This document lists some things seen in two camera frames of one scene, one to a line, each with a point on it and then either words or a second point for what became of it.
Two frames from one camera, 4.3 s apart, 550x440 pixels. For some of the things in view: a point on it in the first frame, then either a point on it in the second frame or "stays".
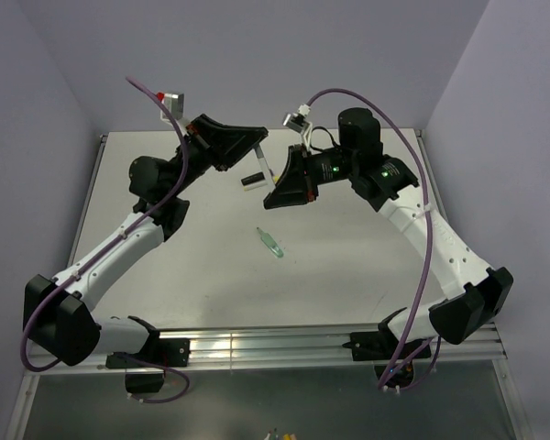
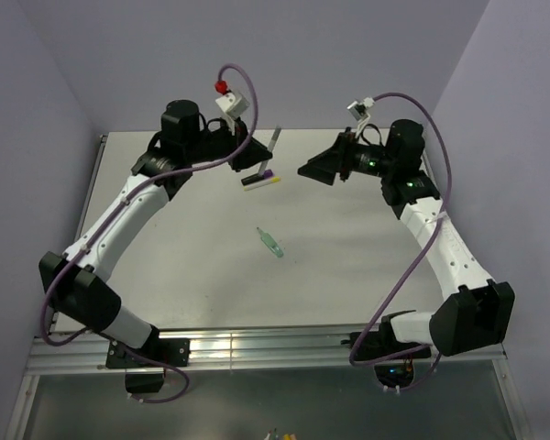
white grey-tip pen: (266, 169) -> (270, 146)
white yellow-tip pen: (254, 186) stays
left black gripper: (224, 147) -> (253, 154)
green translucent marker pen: (269, 241) stays
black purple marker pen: (249, 180) stays
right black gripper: (295, 185) -> (337, 159)
